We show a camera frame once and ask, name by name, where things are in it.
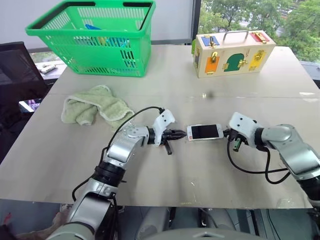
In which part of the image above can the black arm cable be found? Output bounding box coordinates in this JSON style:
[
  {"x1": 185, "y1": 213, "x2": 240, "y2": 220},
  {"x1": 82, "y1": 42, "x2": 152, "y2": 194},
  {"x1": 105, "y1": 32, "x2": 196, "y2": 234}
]
[
  {"x1": 226, "y1": 139, "x2": 292, "y2": 185},
  {"x1": 71, "y1": 106, "x2": 166, "y2": 202}
]

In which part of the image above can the small white sill object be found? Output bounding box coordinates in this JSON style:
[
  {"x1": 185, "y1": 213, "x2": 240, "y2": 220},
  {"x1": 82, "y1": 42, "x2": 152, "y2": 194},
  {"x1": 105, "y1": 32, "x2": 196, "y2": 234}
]
[{"x1": 39, "y1": 63, "x2": 57, "y2": 75}]

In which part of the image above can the wooden lock box toy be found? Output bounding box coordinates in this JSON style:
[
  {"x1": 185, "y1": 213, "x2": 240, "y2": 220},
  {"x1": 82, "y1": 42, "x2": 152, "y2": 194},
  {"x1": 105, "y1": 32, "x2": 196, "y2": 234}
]
[{"x1": 191, "y1": 29, "x2": 277, "y2": 79}]

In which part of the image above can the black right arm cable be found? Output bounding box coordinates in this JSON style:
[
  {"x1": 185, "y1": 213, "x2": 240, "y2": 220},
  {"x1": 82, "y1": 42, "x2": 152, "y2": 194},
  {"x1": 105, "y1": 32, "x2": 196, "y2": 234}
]
[{"x1": 226, "y1": 139, "x2": 292, "y2": 185}]

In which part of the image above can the dark window frame post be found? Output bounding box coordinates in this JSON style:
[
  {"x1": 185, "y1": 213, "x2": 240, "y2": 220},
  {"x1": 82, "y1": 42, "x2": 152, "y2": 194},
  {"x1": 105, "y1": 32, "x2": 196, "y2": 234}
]
[{"x1": 190, "y1": 0, "x2": 202, "y2": 46}]

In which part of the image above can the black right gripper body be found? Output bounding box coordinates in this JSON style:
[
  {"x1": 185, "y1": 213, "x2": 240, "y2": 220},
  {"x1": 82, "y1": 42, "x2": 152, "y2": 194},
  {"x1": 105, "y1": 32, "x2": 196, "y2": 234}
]
[{"x1": 225, "y1": 128, "x2": 249, "y2": 152}]

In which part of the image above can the black office chair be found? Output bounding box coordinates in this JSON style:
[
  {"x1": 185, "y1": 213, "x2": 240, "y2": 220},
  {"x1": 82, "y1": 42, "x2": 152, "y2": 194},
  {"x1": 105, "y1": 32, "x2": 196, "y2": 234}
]
[{"x1": 0, "y1": 41, "x2": 50, "y2": 161}]

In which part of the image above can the clear phone case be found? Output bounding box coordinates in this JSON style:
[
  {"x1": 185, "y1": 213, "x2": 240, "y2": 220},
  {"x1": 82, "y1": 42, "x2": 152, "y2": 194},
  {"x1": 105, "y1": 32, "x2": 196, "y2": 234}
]
[{"x1": 185, "y1": 123, "x2": 225, "y2": 143}]

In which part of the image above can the brown trouser leg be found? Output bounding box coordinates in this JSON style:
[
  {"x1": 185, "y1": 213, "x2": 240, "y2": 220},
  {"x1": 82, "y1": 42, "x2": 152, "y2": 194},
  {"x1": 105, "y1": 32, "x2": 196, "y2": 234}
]
[{"x1": 14, "y1": 211, "x2": 73, "y2": 240}]

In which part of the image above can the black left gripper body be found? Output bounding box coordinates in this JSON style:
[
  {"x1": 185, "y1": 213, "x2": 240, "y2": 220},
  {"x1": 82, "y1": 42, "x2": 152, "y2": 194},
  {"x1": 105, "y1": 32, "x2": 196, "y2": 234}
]
[{"x1": 159, "y1": 129, "x2": 176, "y2": 156}]

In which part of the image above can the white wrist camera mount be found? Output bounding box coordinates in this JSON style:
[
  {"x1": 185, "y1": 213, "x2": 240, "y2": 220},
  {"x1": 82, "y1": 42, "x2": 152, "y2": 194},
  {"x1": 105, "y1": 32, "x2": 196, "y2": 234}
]
[
  {"x1": 228, "y1": 112, "x2": 258, "y2": 148},
  {"x1": 151, "y1": 109, "x2": 176, "y2": 147}
]

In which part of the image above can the grey rounded shape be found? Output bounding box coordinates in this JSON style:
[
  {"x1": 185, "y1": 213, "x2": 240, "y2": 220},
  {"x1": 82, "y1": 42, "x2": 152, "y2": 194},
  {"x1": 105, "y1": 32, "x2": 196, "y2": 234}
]
[{"x1": 138, "y1": 207, "x2": 173, "y2": 236}]

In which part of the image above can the flat tablet with picture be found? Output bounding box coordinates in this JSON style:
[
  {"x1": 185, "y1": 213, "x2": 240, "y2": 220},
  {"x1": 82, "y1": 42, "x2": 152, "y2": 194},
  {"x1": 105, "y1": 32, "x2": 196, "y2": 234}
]
[{"x1": 18, "y1": 98, "x2": 43, "y2": 114}]

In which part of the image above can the light green towel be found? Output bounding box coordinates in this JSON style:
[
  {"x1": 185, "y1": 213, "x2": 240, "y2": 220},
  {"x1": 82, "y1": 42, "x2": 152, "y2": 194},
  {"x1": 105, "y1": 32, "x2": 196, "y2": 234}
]
[{"x1": 61, "y1": 84, "x2": 135, "y2": 131}]

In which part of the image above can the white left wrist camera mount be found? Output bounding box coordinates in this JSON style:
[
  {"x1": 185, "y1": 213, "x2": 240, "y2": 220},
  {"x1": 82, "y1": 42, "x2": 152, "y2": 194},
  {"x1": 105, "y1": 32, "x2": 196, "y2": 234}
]
[{"x1": 151, "y1": 109, "x2": 176, "y2": 147}]

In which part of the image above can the grey robot chest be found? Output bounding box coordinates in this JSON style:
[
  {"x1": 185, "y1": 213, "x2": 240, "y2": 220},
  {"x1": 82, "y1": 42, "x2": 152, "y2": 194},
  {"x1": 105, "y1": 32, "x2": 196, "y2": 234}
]
[{"x1": 149, "y1": 226, "x2": 258, "y2": 240}]

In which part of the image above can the blue plastic item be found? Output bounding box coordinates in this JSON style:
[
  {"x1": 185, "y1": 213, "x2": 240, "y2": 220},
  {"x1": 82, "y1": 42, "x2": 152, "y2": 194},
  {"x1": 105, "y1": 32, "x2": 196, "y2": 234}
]
[{"x1": 84, "y1": 24, "x2": 131, "y2": 50}]

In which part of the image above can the green plastic shopping basket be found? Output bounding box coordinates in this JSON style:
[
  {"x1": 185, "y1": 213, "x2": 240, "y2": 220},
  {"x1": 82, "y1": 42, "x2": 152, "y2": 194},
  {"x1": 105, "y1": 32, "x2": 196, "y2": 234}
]
[{"x1": 24, "y1": 0, "x2": 156, "y2": 78}]

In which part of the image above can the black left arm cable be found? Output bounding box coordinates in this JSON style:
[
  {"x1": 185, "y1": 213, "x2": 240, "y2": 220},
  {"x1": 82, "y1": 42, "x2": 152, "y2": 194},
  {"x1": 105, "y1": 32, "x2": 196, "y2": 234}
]
[{"x1": 71, "y1": 106, "x2": 166, "y2": 202}]

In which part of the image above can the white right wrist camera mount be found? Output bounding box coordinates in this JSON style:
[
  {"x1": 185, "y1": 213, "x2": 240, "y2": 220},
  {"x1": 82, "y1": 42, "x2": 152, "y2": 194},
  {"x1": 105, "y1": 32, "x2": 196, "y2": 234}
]
[{"x1": 228, "y1": 112, "x2": 258, "y2": 148}]

